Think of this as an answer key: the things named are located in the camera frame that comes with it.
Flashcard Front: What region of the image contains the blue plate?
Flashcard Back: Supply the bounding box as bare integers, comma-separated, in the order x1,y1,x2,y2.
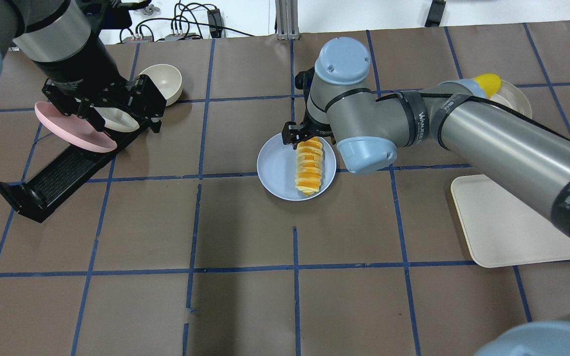
256,133,337,201

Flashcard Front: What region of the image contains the small cream bowl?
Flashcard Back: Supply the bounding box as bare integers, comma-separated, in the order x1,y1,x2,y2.
140,64,184,107

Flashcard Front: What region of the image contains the pink plate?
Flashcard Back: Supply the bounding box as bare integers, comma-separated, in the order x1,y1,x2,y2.
34,101,118,153

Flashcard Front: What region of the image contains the yellow lemon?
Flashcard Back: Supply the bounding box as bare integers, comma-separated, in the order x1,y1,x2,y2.
472,74,503,99

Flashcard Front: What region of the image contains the cream white plate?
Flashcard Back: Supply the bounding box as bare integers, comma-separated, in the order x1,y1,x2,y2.
95,107,140,133

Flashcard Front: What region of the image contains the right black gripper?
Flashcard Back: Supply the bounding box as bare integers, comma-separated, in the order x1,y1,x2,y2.
282,111,335,150

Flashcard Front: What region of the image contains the orange striped bread roll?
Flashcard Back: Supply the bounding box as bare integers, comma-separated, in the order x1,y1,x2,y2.
294,137,324,196

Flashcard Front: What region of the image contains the black power adapter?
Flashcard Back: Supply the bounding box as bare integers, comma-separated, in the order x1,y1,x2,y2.
207,8,224,38

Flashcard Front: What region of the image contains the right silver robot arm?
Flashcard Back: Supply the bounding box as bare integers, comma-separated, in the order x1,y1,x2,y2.
282,38,570,237

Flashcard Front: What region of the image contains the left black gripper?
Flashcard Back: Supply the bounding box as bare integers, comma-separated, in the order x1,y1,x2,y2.
34,35,167,132

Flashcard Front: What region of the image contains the white shallow bowl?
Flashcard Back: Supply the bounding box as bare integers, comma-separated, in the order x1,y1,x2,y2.
488,80,532,119

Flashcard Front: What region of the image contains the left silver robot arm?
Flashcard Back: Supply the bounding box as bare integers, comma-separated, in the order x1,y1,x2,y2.
0,0,167,132

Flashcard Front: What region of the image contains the black cable bundle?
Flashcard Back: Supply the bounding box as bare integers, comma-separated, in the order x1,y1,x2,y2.
119,2,271,43

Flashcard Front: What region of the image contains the aluminium frame post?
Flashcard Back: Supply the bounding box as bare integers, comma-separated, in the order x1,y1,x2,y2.
275,0,300,41

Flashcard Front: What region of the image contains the white rectangular tray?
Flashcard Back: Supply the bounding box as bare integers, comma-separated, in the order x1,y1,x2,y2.
450,175,570,268

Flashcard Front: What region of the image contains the black dish rack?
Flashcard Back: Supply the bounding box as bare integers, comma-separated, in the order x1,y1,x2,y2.
0,119,161,223

